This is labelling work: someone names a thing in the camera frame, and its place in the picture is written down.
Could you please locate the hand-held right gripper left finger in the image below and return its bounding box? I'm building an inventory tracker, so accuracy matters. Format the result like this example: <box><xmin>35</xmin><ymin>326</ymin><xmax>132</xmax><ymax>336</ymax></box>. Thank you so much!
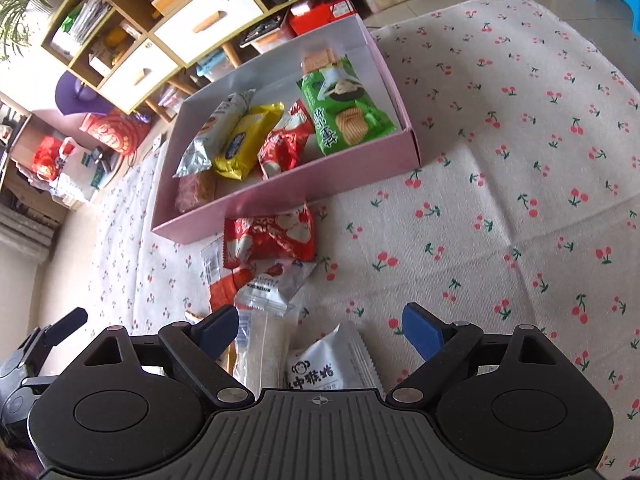
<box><xmin>80</xmin><ymin>304</ymin><xmax>254</xmax><ymax>408</ymax></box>

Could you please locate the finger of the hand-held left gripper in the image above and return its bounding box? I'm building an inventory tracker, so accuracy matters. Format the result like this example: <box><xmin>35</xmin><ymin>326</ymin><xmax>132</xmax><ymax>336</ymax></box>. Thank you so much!
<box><xmin>30</xmin><ymin>306</ymin><xmax>89</xmax><ymax>361</ymax></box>

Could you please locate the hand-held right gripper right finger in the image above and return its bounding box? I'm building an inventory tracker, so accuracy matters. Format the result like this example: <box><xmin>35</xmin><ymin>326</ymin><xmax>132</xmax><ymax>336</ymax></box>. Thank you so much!
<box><xmin>387</xmin><ymin>302</ymin><xmax>571</xmax><ymax>406</ymax></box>

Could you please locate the orange white snack packet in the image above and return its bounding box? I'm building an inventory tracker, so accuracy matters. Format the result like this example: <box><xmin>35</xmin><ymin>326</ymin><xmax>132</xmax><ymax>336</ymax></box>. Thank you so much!
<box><xmin>200</xmin><ymin>232</ymin><xmax>251</xmax><ymax>318</ymax></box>

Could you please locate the clear white rice cake packet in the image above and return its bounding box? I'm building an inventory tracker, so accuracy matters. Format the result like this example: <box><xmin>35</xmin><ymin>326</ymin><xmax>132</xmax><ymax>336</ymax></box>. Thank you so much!
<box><xmin>232</xmin><ymin>307</ymin><xmax>298</xmax><ymax>396</ymax></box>

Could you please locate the grey monkey print packet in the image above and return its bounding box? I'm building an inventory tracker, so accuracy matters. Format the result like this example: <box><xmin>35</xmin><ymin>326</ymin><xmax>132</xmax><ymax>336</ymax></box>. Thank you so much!
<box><xmin>285</xmin><ymin>322</ymin><xmax>386</xmax><ymax>391</ymax></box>

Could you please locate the red snack packet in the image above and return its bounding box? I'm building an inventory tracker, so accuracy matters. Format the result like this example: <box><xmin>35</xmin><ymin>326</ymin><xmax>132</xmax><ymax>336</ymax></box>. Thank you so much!
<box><xmin>257</xmin><ymin>100</ymin><xmax>316</xmax><ymax>181</ymax></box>
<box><xmin>223</xmin><ymin>202</ymin><xmax>317</xmax><ymax>268</ymax></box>

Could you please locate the clear pink cracker packet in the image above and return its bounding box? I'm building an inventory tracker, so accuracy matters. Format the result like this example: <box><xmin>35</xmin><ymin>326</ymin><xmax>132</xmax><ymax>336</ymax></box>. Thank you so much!
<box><xmin>175</xmin><ymin>170</ymin><xmax>218</xmax><ymax>213</ymax></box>

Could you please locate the pink cardboard box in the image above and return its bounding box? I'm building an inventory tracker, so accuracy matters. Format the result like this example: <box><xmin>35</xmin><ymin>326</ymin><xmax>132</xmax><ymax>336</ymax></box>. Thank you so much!
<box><xmin>151</xmin><ymin>14</ymin><xmax>422</xmax><ymax>245</ymax></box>

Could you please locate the yellow snack packet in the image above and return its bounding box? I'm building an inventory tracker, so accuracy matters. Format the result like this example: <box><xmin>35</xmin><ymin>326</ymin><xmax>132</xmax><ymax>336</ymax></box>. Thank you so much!
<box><xmin>212</xmin><ymin>103</ymin><xmax>285</xmax><ymax>181</ymax></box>

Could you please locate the long silver biscuit packet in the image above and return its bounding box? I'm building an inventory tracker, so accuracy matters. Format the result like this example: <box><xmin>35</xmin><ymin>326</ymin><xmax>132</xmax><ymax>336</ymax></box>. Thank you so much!
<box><xmin>173</xmin><ymin>89</ymin><xmax>257</xmax><ymax>178</ymax></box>

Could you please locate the green chip packet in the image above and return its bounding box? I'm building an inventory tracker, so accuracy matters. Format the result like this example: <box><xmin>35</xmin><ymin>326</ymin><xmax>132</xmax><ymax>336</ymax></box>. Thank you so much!
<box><xmin>298</xmin><ymin>56</ymin><xmax>399</xmax><ymax>156</ymax></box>

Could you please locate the clear tan biscuit packet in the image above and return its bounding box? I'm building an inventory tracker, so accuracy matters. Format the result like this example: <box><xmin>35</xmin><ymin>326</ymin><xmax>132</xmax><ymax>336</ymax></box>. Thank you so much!
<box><xmin>301</xmin><ymin>47</ymin><xmax>337</xmax><ymax>73</ymax></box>

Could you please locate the purple clothing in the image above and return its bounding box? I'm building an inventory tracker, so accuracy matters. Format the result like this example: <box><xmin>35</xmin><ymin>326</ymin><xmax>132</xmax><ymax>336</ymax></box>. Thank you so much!
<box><xmin>0</xmin><ymin>440</ymin><xmax>47</xmax><ymax>480</ymax></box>

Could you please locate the cherry print cloth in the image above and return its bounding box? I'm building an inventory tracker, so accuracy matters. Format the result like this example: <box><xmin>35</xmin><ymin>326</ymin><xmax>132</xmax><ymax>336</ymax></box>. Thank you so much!
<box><xmin>92</xmin><ymin>0</ymin><xmax>640</xmax><ymax>466</ymax></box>

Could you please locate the white shopping bag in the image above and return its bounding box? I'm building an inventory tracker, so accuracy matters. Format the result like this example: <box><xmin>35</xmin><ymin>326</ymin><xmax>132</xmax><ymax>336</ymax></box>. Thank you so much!
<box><xmin>50</xmin><ymin>145</ymin><xmax>126</xmax><ymax>203</ymax></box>

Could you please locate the red plastic bag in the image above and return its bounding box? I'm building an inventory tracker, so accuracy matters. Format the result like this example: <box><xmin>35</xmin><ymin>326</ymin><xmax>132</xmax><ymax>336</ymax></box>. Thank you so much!
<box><xmin>31</xmin><ymin>135</ymin><xmax>76</xmax><ymax>181</ymax></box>

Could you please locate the red cartoon face bag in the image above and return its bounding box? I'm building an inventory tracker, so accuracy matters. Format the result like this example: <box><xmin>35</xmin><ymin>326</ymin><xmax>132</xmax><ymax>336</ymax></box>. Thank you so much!
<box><xmin>80</xmin><ymin>110</ymin><xmax>151</xmax><ymax>154</ymax></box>

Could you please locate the purple hat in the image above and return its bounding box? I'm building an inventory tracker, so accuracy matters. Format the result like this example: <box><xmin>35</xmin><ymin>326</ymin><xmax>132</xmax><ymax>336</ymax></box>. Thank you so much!
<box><xmin>54</xmin><ymin>71</ymin><xmax>113</xmax><ymax>116</ymax></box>

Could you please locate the blue plastic container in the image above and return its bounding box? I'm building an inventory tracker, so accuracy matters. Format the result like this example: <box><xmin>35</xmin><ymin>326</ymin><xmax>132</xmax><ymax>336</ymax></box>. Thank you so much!
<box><xmin>196</xmin><ymin>50</ymin><xmax>236</xmax><ymax>82</ymax></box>

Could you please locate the stack of shelf papers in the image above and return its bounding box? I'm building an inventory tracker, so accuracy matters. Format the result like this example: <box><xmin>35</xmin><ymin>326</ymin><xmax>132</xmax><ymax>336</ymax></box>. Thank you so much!
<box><xmin>52</xmin><ymin>0</ymin><xmax>113</xmax><ymax>53</ymax></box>

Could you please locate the long wooden cabinet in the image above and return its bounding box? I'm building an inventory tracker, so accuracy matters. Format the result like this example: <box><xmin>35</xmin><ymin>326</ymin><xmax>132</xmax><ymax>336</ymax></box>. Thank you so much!
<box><xmin>40</xmin><ymin>0</ymin><xmax>451</xmax><ymax>116</ymax></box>

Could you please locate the black keyboard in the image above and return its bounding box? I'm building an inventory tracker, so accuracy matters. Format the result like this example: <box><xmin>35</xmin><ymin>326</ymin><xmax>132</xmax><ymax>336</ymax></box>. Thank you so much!
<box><xmin>240</xmin><ymin>15</ymin><xmax>284</xmax><ymax>47</ymax></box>

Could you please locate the green potted plant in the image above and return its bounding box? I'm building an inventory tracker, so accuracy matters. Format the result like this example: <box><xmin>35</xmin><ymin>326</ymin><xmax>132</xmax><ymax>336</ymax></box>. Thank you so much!
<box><xmin>0</xmin><ymin>0</ymin><xmax>56</xmax><ymax>61</ymax></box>

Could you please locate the flat red box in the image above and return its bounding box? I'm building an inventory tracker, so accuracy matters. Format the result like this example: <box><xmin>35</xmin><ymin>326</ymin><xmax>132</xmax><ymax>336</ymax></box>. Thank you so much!
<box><xmin>289</xmin><ymin>0</ymin><xmax>358</xmax><ymax>36</ymax></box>

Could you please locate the white drawer wooden handle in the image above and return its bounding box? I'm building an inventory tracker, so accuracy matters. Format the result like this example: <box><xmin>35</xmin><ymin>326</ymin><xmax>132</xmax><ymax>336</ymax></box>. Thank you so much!
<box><xmin>152</xmin><ymin>0</ymin><xmax>266</xmax><ymax>68</ymax></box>
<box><xmin>97</xmin><ymin>36</ymin><xmax>182</xmax><ymax>111</ymax></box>

